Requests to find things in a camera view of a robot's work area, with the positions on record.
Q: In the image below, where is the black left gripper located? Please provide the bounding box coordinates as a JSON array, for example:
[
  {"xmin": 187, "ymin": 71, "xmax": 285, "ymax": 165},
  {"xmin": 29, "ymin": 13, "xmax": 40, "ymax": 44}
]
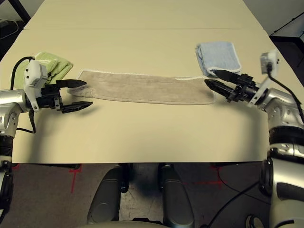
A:
[{"xmin": 35, "ymin": 79, "xmax": 93, "ymax": 114}]

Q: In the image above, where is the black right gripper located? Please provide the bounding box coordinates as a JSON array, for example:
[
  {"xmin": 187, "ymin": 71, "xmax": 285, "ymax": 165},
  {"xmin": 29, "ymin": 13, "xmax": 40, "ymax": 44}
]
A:
[{"xmin": 204, "ymin": 69, "xmax": 261, "ymax": 103}]

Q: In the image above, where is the beige towel with white trim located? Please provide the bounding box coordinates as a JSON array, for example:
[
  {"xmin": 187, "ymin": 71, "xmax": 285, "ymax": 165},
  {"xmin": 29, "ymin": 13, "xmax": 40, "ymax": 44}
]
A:
[{"xmin": 67, "ymin": 69, "xmax": 216, "ymax": 105}]

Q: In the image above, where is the folded light blue towel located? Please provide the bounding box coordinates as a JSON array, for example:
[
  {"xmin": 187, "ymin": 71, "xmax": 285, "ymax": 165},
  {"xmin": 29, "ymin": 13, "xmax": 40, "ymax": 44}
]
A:
[{"xmin": 195, "ymin": 41, "xmax": 242, "ymax": 77}]

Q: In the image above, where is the folded green towel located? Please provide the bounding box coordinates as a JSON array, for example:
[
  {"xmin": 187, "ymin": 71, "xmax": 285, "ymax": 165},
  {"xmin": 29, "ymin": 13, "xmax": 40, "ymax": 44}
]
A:
[{"xmin": 13, "ymin": 51, "xmax": 73, "ymax": 90}]

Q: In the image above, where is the black table foot bar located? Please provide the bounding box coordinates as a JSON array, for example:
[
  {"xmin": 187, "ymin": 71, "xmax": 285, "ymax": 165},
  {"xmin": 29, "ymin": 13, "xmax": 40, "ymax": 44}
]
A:
[{"xmin": 14, "ymin": 163, "xmax": 80, "ymax": 170}]

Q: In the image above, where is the black side table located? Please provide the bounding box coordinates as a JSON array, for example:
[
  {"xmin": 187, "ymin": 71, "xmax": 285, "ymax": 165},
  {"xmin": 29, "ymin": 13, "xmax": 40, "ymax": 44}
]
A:
[{"xmin": 269, "ymin": 33, "xmax": 304, "ymax": 79}]

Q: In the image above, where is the black tripod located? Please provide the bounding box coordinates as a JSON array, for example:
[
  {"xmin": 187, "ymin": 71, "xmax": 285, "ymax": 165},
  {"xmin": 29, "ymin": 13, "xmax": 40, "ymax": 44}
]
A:
[{"xmin": 274, "ymin": 11, "xmax": 304, "ymax": 33}]

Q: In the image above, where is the grey left robot leg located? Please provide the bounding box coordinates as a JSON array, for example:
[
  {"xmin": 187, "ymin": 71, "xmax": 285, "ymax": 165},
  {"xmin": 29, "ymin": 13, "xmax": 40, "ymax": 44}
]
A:
[{"xmin": 86, "ymin": 165, "xmax": 133, "ymax": 225}]

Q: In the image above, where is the grey robot leg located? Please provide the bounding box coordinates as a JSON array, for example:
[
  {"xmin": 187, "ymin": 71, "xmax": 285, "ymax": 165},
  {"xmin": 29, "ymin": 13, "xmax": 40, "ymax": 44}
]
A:
[
  {"xmin": 158, "ymin": 163, "xmax": 194, "ymax": 228},
  {"xmin": 86, "ymin": 165, "xmax": 133, "ymax": 225}
]

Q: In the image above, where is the grey right robot leg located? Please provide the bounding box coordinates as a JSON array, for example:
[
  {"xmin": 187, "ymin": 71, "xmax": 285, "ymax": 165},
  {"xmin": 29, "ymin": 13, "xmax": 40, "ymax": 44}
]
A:
[{"xmin": 158, "ymin": 163, "xmax": 194, "ymax": 228}]

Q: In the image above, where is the beige robot waist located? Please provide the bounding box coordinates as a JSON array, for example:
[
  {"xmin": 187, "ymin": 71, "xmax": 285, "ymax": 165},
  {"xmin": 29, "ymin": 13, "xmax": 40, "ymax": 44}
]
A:
[{"xmin": 82, "ymin": 220, "xmax": 167, "ymax": 228}]

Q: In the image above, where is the grey sneaker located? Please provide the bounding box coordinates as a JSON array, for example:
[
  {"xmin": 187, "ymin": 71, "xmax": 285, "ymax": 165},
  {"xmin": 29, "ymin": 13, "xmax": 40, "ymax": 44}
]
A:
[{"xmin": 246, "ymin": 213, "xmax": 262, "ymax": 228}]

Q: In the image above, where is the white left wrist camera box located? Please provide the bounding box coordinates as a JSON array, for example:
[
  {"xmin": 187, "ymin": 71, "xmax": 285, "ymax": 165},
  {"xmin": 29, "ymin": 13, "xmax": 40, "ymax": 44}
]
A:
[{"xmin": 22, "ymin": 59, "xmax": 52, "ymax": 112}]

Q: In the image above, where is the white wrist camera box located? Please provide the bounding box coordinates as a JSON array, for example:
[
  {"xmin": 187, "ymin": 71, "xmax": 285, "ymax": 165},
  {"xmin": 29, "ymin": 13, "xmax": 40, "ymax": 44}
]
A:
[
  {"xmin": 248, "ymin": 49, "xmax": 279, "ymax": 105},
  {"xmin": 22, "ymin": 59, "xmax": 52, "ymax": 112}
]

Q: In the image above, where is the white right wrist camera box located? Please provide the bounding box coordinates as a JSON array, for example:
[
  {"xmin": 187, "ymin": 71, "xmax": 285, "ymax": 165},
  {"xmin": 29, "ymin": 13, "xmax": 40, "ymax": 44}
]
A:
[{"xmin": 248, "ymin": 49, "xmax": 279, "ymax": 105}]

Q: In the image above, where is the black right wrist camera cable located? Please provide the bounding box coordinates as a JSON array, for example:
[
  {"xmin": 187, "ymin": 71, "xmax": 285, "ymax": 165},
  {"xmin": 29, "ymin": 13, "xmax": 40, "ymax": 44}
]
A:
[{"xmin": 208, "ymin": 62, "xmax": 304, "ymax": 228}]

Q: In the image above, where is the black table frame leg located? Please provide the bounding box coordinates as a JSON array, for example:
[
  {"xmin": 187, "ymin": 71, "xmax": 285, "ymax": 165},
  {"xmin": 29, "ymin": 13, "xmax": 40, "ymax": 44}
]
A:
[{"xmin": 13, "ymin": 0, "xmax": 31, "ymax": 23}]

